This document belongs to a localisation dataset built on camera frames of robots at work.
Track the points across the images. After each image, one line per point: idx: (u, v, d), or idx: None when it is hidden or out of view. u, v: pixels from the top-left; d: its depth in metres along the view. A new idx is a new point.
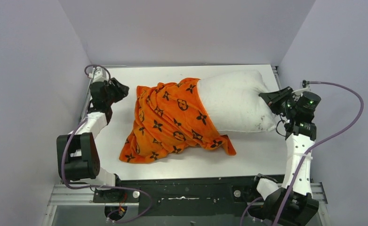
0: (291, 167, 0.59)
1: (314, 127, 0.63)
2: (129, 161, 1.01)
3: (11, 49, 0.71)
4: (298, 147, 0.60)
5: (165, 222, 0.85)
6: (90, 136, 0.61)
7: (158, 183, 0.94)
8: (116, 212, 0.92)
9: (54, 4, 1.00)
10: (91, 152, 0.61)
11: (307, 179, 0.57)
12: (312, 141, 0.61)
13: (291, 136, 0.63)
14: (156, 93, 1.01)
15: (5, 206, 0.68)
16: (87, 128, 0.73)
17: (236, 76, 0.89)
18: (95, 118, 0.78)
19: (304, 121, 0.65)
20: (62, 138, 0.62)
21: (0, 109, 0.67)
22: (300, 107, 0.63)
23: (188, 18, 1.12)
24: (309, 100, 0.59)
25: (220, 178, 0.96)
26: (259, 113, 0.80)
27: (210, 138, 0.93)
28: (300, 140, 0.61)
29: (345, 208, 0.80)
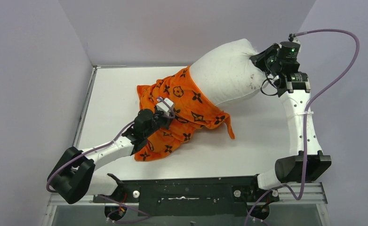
0: (295, 129, 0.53)
1: (307, 77, 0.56)
2: (145, 159, 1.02)
3: (12, 46, 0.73)
4: (297, 105, 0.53)
5: (165, 222, 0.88)
6: (91, 167, 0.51)
7: (158, 183, 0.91)
8: (116, 212, 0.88)
9: (54, 6, 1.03)
10: (79, 183, 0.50)
11: (314, 136, 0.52)
12: (308, 94, 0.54)
13: (285, 95, 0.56)
14: (156, 90, 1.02)
15: (5, 204, 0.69)
16: (100, 154, 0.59)
17: (221, 49, 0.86)
18: (118, 148, 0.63)
19: (293, 73, 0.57)
20: (72, 150, 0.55)
21: (1, 106, 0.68)
22: (282, 59, 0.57)
23: (187, 18, 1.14)
24: (290, 48, 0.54)
25: (220, 178, 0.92)
26: (247, 73, 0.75)
27: (211, 117, 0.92)
28: (296, 96, 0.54)
29: (346, 206, 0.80)
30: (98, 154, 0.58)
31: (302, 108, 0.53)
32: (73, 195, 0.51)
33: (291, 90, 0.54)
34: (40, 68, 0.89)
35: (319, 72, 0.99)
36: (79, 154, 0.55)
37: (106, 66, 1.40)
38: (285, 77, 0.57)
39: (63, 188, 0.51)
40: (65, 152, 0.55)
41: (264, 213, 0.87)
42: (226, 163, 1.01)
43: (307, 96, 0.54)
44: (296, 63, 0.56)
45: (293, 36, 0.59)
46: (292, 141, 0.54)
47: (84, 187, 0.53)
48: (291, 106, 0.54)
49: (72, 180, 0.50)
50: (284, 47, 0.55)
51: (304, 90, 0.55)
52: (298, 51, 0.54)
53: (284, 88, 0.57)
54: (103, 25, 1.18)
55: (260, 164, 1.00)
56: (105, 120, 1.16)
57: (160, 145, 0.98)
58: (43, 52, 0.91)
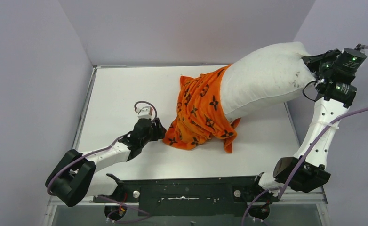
0: (310, 136, 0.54)
1: (354, 92, 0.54)
2: (172, 145, 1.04)
3: (11, 45, 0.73)
4: (325, 114, 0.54)
5: (165, 222, 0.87)
6: (91, 169, 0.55)
7: (158, 183, 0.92)
8: (116, 212, 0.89)
9: (54, 6, 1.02)
10: (80, 184, 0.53)
11: (324, 150, 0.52)
12: (344, 109, 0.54)
13: (320, 101, 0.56)
14: (194, 84, 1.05)
15: (5, 205, 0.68)
16: (100, 157, 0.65)
17: (273, 46, 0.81)
18: (116, 152, 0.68)
19: (341, 83, 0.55)
20: (73, 154, 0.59)
21: (1, 105, 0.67)
22: (339, 65, 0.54)
23: (187, 17, 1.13)
24: (351, 56, 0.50)
25: (220, 178, 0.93)
26: (292, 70, 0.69)
27: (221, 125, 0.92)
28: (329, 106, 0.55)
29: (346, 206, 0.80)
30: (97, 157, 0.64)
31: (329, 119, 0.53)
32: (72, 197, 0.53)
33: (328, 97, 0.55)
34: (40, 68, 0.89)
35: None
36: (79, 157, 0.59)
37: (106, 66, 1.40)
38: (330, 84, 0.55)
39: (62, 192, 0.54)
40: (66, 154, 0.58)
41: (264, 213, 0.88)
42: (226, 163, 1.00)
43: (343, 110, 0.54)
44: (351, 75, 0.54)
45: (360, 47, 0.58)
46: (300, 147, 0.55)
47: (84, 189, 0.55)
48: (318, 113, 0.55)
49: (72, 182, 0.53)
50: (344, 53, 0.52)
51: (343, 104, 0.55)
52: (360, 62, 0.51)
53: (324, 94, 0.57)
54: (103, 25, 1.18)
55: (260, 165, 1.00)
56: (106, 121, 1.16)
57: (188, 135, 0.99)
58: (44, 52, 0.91)
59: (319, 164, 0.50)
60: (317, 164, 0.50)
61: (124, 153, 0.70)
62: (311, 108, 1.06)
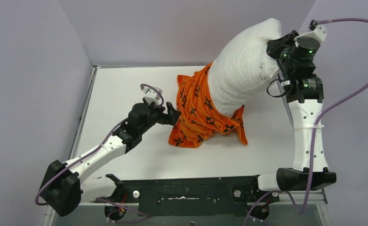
0: (303, 143, 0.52)
1: (320, 84, 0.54)
2: (178, 144, 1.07)
3: (11, 45, 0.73)
4: (307, 117, 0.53)
5: (165, 221, 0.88)
6: (76, 183, 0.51)
7: (158, 183, 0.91)
8: (116, 212, 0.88)
9: (54, 6, 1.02)
10: (67, 198, 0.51)
11: (321, 152, 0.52)
12: (319, 104, 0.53)
13: (296, 105, 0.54)
14: (186, 83, 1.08)
15: (5, 205, 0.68)
16: (87, 164, 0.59)
17: (241, 35, 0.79)
18: (107, 151, 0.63)
19: (306, 78, 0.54)
20: (56, 165, 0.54)
21: (1, 106, 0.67)
22: (298, 60, 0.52)
23: (187, 17, 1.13)
24: (308, 49, 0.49)
25: (220, 178, 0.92)
26: (257, 62, 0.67)
27: (222, 121, 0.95)
28: (306, 107, 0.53)
29: (345, 206, 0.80)
30: (83, 165, 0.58)
31: (312, 120, 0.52)
32: (63, 210, 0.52)
33: (302, 99, 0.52)
34: (40, 68, 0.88)
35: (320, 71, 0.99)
36: (63, 168, 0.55)
37: (106, 66, 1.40)
38: (298, 83, 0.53)
39: (53, 203, 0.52)
40: (49, 166, 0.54)
41: (264, 213, 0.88)
42: (226, 162, 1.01)
43: (319, 107, 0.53)
44: (311, 68, 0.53)
45: (315, 24, 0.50)
46: (296, 154, 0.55)
47: (74, 200, 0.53)
48: (300, 118, 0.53)
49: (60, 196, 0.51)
50: (300, 47, 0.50)
51: (316, 100, 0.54)
52: (317, 50, 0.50)
53: (295, 95, 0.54)
54: (103, 26, 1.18)
55: (260, 165, 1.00)
56: (106, 121, 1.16)
57: (192, 134, 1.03)
58: (43, 52, 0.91)
59: (324, 166, 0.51)
60: (321, 170, 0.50)
61: (122, 146, 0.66)
62: None
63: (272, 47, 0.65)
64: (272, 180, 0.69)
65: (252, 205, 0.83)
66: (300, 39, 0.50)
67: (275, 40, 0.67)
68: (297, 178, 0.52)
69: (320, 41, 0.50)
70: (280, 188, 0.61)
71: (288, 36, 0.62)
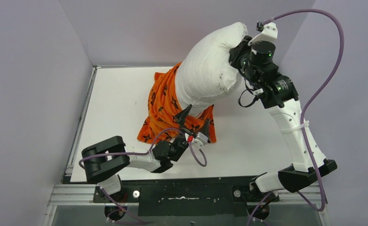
0: (298, 144, 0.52)
1: (291, 83, 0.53)
2: (147, 141, 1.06)
3: (10, 47, 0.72)
4: (292, 119, 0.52)
5: (165, 222, 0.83)
6: (124, 164, 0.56)
7: (157, 183, 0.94)
8: (116, 212, 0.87)
9: (54, 7, 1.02)
10: (108, 171, 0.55)
11: (316, 146, 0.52)
12: (297, 102, 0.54)
13: (277, 111, 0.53)
14: (157, 81, 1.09)
15: (5, 205, 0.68)
16: (136, 157, 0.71)
17: (205, 41, 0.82)
18: (149, 161, 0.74)
19: (276, 80, 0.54)
20: (118, 140, 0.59)
21: (1, 108, 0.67)
22: (260, 65, 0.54)
23: (186, 18, 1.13)
24: (267, 53, 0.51)
25: (220, 178, 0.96)
26: (217, 71, 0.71)
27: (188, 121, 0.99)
28: (288, 110, 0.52)
29: (344, 206, 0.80)
30: (134, 157, 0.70)
31: (298, 120, 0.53)
32: (94, 177, 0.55)
33: (281, 104, 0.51)
34: (40, 70, 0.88)
35: (319, 72, 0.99)
36: (119, 145, 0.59)
37: (106, 66, 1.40)
38: (271, 90, 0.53)
39: (90, 168, 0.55)
40: (114, 136, 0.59)
41: (264, 213, 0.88)
42: (226, 162, 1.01)
43: (298, 104, 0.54)
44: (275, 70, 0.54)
45: (261, 25, 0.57)
46: (294, 154, 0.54)
47: (107, 175, 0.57)
48: (286, 121, 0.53)
49: (105, 165, 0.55)
50: (259, 54, 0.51)
51: (293, 99, 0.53)
52: (274, 50, 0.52)
53: (273, 100, 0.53)
54: (104, 26, 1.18)
55: (259, 165, 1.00)
56: (106, 120, 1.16)
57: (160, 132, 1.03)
58: (43, 53, 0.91)
59: (323, 158, 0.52)
60: (323, 163, 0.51)
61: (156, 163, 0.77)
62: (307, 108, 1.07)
63: (232, 56, 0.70)
64: (272, 182, 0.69)
65: (258, 204, 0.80)
66: (255, 46, 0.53)
67: (235, 47, 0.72)
68: (306, 181, 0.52)
69: (273, 37, 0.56)
70: (285, 188, 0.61)
71: (244, 44, 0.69)
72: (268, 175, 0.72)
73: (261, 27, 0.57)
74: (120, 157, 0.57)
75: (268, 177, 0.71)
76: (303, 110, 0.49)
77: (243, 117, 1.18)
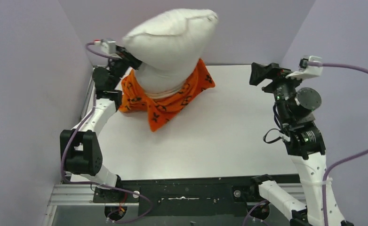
0: (315, 200, 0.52)
1: (320, 135, 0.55)
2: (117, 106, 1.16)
3: (10, 46, 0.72)
4: (314, 173, 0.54)
5: (165, 222, 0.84)
6: (94, 135, 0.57)
7: (158, 183, 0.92)
8: (116, 212, 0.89)
9: (54, 6, 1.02)
10: (91, 152, 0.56)
11: (334, 206, 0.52)
12: (324, 158, 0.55)
13: (301, 162, 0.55)
14: None
15: (4, 205, 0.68)
16: (92, 122, 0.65)
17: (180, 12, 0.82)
18: (102, 109, 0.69)
19: (305, 132, 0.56)
20: (66, 133, 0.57)
21: (0, 107, 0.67)
22: (296, 114, 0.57)
23: None
24: (310, 108, 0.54)
25: (220, 178, 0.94)
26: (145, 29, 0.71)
27: (134, 91, 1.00)
28: (312, 163, 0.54)
29: (346, 207, 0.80)
30: (91, 124, 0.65)
31: (320, 176, 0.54)
32: (92, 168, 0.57)
33: (306, 157, 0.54)
34: (39, 69, 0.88)
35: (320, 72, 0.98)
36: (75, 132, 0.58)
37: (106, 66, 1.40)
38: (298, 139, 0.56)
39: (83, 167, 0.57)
40: (60, 137, 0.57)
41: (264, 213, 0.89)
42: (227, 161, 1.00)
43: (323, 161, 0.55)
44: (308, 123, 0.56)
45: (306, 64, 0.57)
46: (310, 209, 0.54)
47: (95, 155, 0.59)
48: (308, 173, 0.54)
49: (86, 154, 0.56)
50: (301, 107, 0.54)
51: (319, 152, 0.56)
52: (318, 107, 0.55)
53: (298, 150, 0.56)
54: (103, 26, 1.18)
55: (259, 164, 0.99)
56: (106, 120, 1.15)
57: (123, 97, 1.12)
58: (43, 52, 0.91)
59: (340, 221, 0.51)
60: (339, 225, 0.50)
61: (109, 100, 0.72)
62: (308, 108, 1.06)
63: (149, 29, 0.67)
64: (275, 198, 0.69)
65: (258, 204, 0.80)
66: (300, 97, 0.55)
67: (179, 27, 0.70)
68: None
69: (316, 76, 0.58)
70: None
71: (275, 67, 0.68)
72: (273, 194, 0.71)
73: (305, 65, 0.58)
74: (83, 137, 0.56)
75: (273, 196, 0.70)
76: (327, 170, 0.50)
77: (244, 116, 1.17)
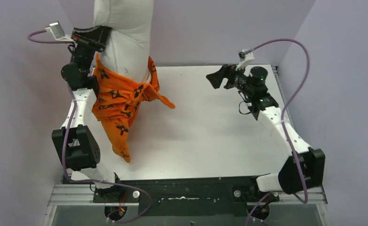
0: (281, 135, 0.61)
1: (272, 98, 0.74)
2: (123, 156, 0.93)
3: (9, 47, 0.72)
4: (273, 118, 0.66)
5: (165, 222, 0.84)
6: (86, 129, 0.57)
7: (158, 183, 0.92)
8: (116, 212, 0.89)
9: (53, 7, 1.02)
10: (88, 144, 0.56)
11: (299, 138, 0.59)
12: (279, 109, 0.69)
13: (262, 114, 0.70)
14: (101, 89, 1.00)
15: (4, 205, 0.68)
16: (80, 116, 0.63)
17: None
18: (84, 100, 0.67)
19: (262, 96, 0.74)
20: (58, 132, 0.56)
21: (0, 108, 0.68)
22: (254, 85, 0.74)
23: (186, 18, 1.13)
24: (259, 78, 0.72)
25: (220, 178, 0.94)
26: None
27: (127, 84, 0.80)
28: (269, 112, 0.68)
29: (344, 208, 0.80)
30: (78, 118, 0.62)
31: (279, 118, 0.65)
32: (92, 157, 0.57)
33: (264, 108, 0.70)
34: (39, 69, 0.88)
35: (320, 72, 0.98)
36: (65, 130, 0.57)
37: None
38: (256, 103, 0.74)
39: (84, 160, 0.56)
40: (52, 139, 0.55)
41: (264, 213, 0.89)
42: (228, 162, 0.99)
43: (277, 109, 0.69)
44: (264, 89, 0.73)
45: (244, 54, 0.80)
46: (285, 150, 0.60)
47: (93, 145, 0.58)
48: (268, 119, 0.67)
49: (84, 146, 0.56)
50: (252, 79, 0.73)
51: (275, 106, 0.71)
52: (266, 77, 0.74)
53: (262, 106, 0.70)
54: None
55: (260, 165, 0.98)
56: None
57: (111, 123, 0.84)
58: (42, 53, 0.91)
59: (307, 147, 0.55)
60: (306, 149, 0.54)
61: (87, 89, 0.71)
62: (309, 108, 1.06)
63: None
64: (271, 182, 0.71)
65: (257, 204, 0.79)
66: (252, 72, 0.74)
67: None
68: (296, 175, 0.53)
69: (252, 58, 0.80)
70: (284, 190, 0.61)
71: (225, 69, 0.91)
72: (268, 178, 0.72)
73: (243, 55, 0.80)
74: (76, 133, 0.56)
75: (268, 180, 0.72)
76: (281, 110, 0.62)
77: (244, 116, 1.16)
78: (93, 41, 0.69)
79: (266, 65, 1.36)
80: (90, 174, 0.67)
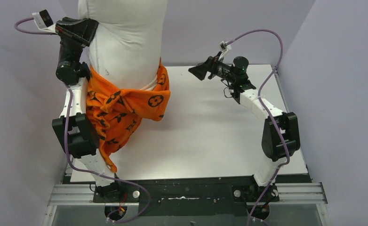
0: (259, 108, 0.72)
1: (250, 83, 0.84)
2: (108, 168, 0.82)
3: (9, 46, 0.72)
4: (251, 96, 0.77)
5: (165, 222, 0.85)
6: (85, 116, 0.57)
7: (158, 183, 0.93)
8: (116, 212, 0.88)
9: (53, 6, 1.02)
10: (88, 132, 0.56)
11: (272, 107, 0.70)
12: (257, 91, 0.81)
13: (243, 95, 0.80)
14: None
15: (3, 205, 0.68)
16: (76, 104, 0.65)
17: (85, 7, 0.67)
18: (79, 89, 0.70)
19: (242, 83, 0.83)
20: (58, 121, 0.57)
21: (0, 108, 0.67)
22: (235, 73, 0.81)
23: (186, 17, 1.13)
24: (241, 67, 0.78)
25: (220, 178, 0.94)
26: None
27: (108, 88, 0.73)
28: (247, 93, 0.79)
29: (344, 207, 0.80)
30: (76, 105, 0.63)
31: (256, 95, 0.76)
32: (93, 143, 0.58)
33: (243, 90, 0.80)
34: (38, 69, 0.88)
35: (320, 72, 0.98)
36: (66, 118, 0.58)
37: None
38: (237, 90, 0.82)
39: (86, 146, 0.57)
40: (53, 127, 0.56)
41: (264, 213, 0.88)
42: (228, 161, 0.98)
43: (255, 91, 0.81)
44: (244, 77, 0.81)
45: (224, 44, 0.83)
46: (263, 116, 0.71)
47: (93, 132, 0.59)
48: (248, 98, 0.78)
49: (84, 134, 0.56)
50: (236, 68, 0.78)
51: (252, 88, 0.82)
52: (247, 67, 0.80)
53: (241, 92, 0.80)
54: None
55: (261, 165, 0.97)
56: None
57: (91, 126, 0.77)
58: (41, 52, 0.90)
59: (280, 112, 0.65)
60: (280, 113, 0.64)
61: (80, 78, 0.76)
62: (309, 108, 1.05)
63: None
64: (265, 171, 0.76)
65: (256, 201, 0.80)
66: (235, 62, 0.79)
67: None
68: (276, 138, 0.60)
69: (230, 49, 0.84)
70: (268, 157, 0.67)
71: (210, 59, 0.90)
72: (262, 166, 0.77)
73: (225, 45, 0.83)
74: (76, 120, 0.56)
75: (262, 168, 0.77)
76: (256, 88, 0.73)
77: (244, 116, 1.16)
78: (76, 35, 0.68)
79: (266, 64, 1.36)
80: (90, 165, 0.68)
